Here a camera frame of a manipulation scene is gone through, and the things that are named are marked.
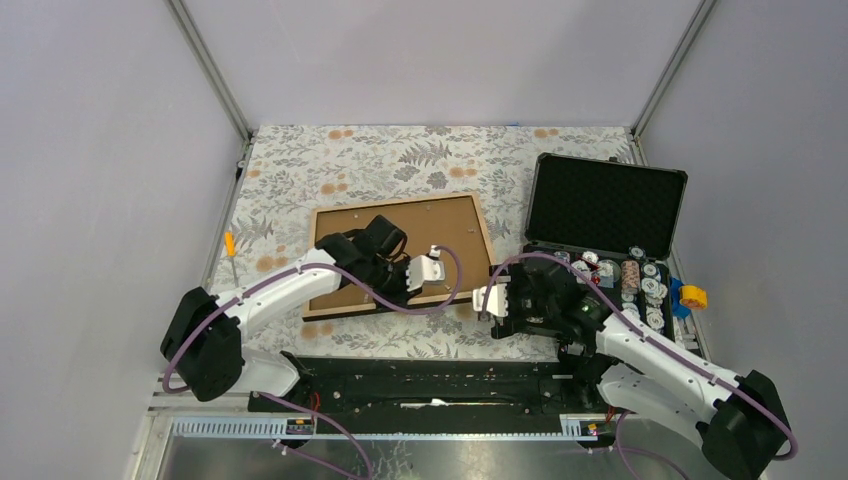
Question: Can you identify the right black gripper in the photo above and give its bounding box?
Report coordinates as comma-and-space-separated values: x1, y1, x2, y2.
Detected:
489, 264, 558, 339

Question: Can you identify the orange handled screwdriver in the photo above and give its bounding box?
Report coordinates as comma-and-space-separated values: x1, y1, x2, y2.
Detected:
224, 231, 240, 287

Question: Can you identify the yellow blue tape dispenser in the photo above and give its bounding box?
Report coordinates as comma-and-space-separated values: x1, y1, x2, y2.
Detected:
669, 277, 708, 319

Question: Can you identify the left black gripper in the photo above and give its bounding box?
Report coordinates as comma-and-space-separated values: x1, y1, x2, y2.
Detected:
365, 255, 423, 310

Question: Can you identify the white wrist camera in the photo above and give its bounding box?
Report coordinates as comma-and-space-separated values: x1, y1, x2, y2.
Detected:
471, 276, 511, 322
406, 245, 446, 292

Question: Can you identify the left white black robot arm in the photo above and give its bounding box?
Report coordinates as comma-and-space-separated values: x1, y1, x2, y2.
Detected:
160, 215, 414, 411

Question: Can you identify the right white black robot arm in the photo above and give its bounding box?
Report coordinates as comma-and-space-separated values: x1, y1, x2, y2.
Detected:
472, 252, 799, 479

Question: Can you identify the black poker chip case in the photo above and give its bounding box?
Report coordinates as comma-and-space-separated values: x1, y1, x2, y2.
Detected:
522, 153, 688, 338

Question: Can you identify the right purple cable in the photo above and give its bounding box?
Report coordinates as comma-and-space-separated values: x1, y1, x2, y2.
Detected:
480, 252, 800, 480

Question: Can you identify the floral table mat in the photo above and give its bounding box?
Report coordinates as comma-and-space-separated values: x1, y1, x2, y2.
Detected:
208, 125, 635, 361

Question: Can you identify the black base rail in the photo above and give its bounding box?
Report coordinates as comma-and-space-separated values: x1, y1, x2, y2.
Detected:
246, 356, 621, 431

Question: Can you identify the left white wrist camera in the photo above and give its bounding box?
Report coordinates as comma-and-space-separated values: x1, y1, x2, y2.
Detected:
406, 245, 446, 292

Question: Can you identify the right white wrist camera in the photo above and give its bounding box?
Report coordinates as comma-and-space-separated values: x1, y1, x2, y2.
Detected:
471, 276, 511, 322

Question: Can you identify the grey slotted cable duct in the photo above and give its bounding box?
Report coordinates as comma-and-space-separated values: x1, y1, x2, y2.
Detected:
172, 412, 601, 442

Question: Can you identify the black picture frame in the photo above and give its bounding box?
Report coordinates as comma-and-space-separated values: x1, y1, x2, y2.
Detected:
310, 192, 495, 309

